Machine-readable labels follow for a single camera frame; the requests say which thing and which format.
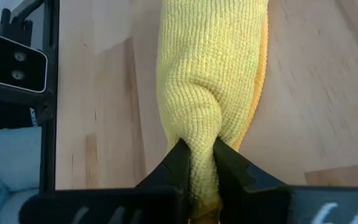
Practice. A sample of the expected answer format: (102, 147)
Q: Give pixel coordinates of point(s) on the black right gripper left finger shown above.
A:
(135, 205)

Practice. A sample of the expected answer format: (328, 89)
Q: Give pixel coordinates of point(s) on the yellow microfiber towel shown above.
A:
(210, 77)

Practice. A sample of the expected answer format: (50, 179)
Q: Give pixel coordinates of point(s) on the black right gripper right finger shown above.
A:
(275, 205)

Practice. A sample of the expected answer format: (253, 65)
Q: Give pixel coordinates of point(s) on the black aluminium table frame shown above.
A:
(50, 124)

